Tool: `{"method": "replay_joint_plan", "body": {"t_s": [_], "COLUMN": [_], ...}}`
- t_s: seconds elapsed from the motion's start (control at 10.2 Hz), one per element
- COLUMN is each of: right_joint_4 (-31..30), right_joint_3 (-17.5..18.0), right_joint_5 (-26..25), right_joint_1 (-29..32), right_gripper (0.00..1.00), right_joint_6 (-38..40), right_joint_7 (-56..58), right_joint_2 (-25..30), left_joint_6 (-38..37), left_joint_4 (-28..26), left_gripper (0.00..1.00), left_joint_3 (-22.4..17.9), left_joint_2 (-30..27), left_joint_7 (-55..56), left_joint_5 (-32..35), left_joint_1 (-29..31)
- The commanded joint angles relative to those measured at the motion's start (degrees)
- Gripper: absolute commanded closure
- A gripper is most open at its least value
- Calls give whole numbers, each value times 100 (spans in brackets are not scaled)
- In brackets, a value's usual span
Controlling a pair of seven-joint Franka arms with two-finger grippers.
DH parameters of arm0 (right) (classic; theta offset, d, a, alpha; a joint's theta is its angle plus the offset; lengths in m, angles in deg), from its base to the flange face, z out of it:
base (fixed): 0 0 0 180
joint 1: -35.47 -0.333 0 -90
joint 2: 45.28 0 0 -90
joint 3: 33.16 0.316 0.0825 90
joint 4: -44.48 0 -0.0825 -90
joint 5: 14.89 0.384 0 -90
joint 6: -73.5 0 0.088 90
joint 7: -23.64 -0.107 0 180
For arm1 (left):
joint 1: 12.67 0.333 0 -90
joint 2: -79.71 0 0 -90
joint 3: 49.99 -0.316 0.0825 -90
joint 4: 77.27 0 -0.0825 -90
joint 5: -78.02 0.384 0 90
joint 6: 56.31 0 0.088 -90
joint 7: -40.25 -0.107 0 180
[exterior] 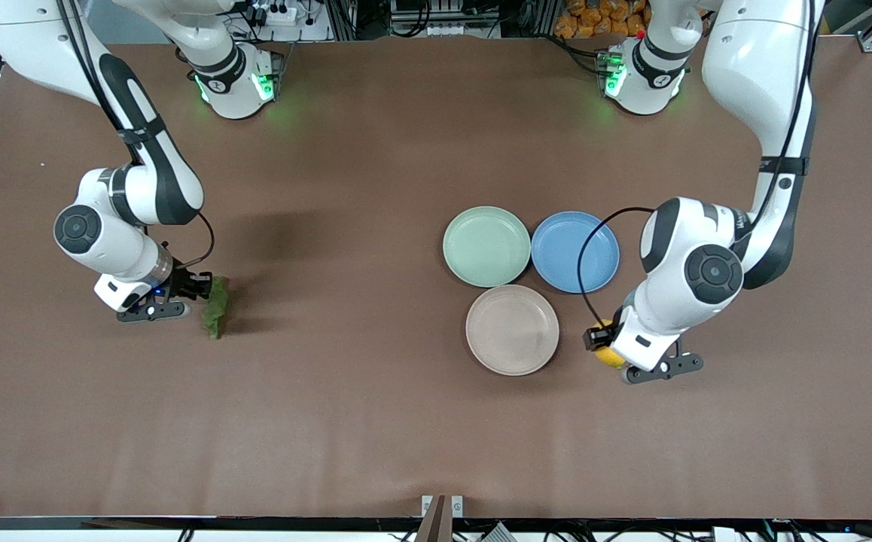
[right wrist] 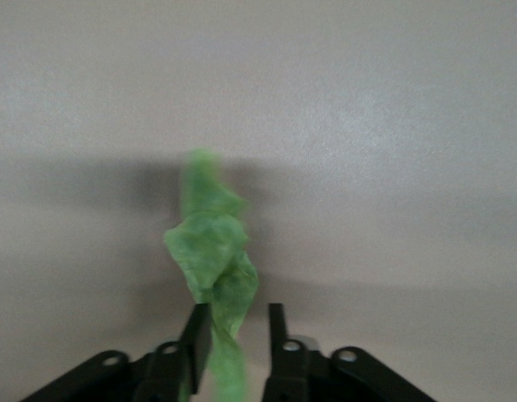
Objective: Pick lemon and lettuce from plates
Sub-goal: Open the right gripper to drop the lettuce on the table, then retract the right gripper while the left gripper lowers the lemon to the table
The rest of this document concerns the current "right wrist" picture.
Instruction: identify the green lettuce leaf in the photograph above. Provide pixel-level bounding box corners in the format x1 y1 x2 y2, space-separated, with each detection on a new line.
163 147 260 402

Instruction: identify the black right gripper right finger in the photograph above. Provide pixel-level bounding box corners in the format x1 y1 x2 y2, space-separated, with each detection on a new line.
261 302 327 402

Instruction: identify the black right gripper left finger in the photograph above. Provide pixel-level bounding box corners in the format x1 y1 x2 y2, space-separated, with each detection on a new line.
134 302 214 402

